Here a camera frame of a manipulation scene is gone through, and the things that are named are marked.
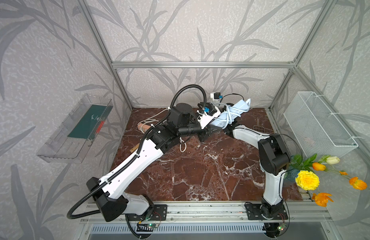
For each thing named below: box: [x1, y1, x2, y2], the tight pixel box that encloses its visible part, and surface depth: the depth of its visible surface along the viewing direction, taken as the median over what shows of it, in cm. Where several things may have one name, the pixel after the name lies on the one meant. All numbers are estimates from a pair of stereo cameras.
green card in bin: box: [67, 104, 113, 142], surface depth 71 cm
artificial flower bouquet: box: [285, 154, 368, 207], surface depth 59 cm
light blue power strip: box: [210, 98, 251, 128], surface depth 56 cm
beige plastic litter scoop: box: [253, 125, 270, 133], surface depth 107 cm
